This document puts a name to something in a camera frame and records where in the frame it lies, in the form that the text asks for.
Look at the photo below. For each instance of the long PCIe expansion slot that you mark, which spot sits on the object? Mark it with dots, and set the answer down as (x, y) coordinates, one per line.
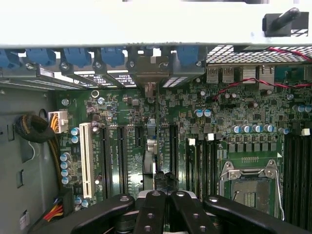
(106, 161)
(173, 148)
(122, 158)

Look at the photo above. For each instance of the socket locking lever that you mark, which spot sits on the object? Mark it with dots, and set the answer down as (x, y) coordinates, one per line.
(280, 195)

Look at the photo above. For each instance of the short PCIe expansion slot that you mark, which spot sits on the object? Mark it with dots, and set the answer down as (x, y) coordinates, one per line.
(139, 136)

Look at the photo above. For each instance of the green motherboard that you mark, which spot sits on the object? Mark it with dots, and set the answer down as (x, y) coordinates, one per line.
(219, 117)

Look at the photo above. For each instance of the CPU socket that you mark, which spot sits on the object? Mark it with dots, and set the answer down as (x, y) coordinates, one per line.
(253, 195)

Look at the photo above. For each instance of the black open PC case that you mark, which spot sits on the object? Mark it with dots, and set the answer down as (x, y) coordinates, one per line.
(146, 24)

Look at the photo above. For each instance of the silver USB port housing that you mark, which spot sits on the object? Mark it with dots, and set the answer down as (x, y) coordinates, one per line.
(213, 75)
(228, 75)

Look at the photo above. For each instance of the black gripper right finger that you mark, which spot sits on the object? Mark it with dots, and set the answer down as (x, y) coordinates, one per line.
(190, 214)

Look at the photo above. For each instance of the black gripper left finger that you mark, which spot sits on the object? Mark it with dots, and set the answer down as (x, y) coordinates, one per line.
(151, 214)

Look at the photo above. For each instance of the black case lock latch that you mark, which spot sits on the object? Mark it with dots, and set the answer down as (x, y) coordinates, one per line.
(280, 22)

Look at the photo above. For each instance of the silver rear port housing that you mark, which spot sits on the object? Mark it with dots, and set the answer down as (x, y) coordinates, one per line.
(249, 73)
(266, 78)

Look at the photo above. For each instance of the white PCI expansion slot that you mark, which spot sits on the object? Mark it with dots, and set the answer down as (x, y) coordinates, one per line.
(86, 158)

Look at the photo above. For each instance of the white motherboard power connector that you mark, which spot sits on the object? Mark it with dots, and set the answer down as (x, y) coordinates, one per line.
(62, 117)

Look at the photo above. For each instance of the blue card retention clip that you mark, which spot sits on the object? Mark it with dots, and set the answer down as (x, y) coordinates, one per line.
(187, 57)
(76, 58)
(8, 59)
(41, 57)
(112, 57)

